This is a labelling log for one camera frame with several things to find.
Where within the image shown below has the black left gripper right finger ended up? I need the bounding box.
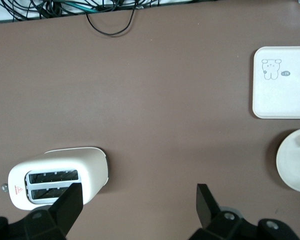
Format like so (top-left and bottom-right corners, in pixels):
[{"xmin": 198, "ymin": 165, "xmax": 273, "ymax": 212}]
[{"xmin": 189, "ymin": 183, "xmax": 256, "ymax": 240}]

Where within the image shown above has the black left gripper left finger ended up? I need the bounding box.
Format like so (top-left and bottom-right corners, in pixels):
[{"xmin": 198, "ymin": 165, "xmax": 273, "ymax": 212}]
[{"xmin": 12, "ymin": 183, "xmax": 85, "ymax": 240}]

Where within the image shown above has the cream round plate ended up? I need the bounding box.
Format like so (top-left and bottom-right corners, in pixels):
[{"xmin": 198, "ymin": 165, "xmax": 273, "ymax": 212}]
[{"xmin": 275, "ymin": 126, "xmax": 300, "ymax": 194}]

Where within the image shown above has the cream two-slot toaster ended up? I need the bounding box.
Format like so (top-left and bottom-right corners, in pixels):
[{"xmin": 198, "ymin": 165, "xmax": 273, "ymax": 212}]
[{"xmin": 0, "ymin": 146, "xmax": 111, "ymax": 211}]

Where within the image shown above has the cream rabbit print tray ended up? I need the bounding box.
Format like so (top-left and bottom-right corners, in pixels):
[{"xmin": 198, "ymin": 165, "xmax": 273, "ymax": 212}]
[{"xmin": 251, "ymin": 46, "xmax": 300, "ymax": 120}]

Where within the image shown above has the black looped cable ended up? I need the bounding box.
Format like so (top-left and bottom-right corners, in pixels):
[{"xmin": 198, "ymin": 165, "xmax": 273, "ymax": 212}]
[{"xmin": 85, "ymin": 0, "xmax": 136, "ymax": 36}]

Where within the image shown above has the green cable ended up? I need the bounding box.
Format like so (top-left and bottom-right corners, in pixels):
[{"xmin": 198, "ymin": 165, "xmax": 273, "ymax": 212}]
[{"xmin": 61, "ymin": 0, "xmax": 105, "ymax": 14}]

